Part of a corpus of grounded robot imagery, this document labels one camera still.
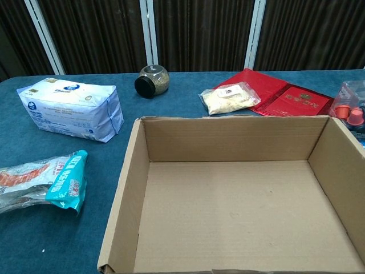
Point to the white lavender tissue pack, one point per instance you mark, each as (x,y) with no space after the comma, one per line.
(71,111)

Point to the white partition post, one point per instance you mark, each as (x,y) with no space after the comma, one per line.
(255,34)
(148,34)
(42,34)

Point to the clear bag of beige food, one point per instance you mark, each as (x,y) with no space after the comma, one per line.
(228,98)

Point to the clear box of red capsules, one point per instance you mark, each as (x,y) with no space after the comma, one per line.
(352,112)

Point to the glass jar with black lid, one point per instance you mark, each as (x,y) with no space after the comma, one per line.
(157,80)

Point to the blue felt table cover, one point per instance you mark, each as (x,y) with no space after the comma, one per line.
(57,242)

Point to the brown cardboard box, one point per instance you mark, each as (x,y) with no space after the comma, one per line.
(228,199)

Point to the teal snack food bag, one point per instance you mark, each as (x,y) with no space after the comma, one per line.
(65,185)

